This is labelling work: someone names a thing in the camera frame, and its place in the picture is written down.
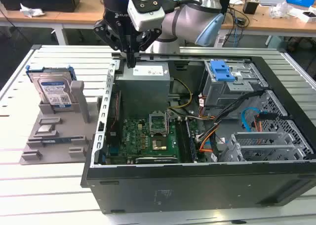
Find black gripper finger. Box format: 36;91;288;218
93;19;132;68
130;28;163;69

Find hard disk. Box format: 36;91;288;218
25;64;76;109

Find blue data wire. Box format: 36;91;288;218
240;107;260;132

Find grey metal disk bay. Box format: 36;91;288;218
218;132;309;162

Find grey power supply unit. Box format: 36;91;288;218
115;63;175;114

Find blue plastic drive latch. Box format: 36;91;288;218
210;59;236;82

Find crumpled white paper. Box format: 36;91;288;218
19;2;45;18

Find metal socket cover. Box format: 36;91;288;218
148;110;168;136

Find metal locking lever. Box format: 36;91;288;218
165;110;173;135

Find black computer tower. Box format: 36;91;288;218
219;0;231;15

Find black case fan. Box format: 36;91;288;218
108;90;123;139

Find grey metal drive cage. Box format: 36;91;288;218
202;59;270;108

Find green motherboard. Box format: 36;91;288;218
106;117;205;165

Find grey parts rack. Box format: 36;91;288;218
19;80;103;166

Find CPU socket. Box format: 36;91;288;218
151;137;168;152

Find black RAM slot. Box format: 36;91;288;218
175;118;191;163

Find small black box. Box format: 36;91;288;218
242;0;260;15

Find RAM stick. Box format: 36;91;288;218
41;138;75;144
185;118;199;161

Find silver CPU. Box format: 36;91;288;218
37;123;56;134

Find black graphics card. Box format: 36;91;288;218
135;156;179;164

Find wooden top desk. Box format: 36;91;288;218
0;0;316;47

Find grey flat box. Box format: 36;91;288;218
259;0;287;7

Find clear plastic bag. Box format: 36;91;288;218
268;1;296;19

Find white cardboard box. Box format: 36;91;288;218
290;8;316;24

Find black open PC case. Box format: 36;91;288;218
80;52;316;215

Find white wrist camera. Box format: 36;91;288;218
127;0;165;32

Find yellow and black wires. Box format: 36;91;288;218
167;78;194;110

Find wire bundle with white connector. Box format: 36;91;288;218
196;93;217;122

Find black cable bundle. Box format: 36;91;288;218
197;89;267;143

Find orange wire bundle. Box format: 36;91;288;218
197;131;218;153

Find multicoloured power wire black connectors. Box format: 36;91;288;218
253;112;277;132

